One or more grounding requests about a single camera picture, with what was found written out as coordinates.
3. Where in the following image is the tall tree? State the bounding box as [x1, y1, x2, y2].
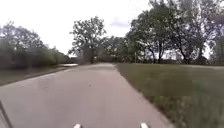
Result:
[68, 15, 108, 65]

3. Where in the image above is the grey asphalt path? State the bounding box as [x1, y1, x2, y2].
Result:
[0, 62, 176, 128]

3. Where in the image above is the row of trees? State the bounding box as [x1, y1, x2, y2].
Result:
[99, 0, 224, 65]

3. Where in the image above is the mown grass field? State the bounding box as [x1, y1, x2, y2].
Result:
[114, 62, 224, 128]

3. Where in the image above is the grass strip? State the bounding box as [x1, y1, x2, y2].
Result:
[0, 64, 79, 87]

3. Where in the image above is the row of bushes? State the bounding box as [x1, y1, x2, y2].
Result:
[0, 21, 73, 70]

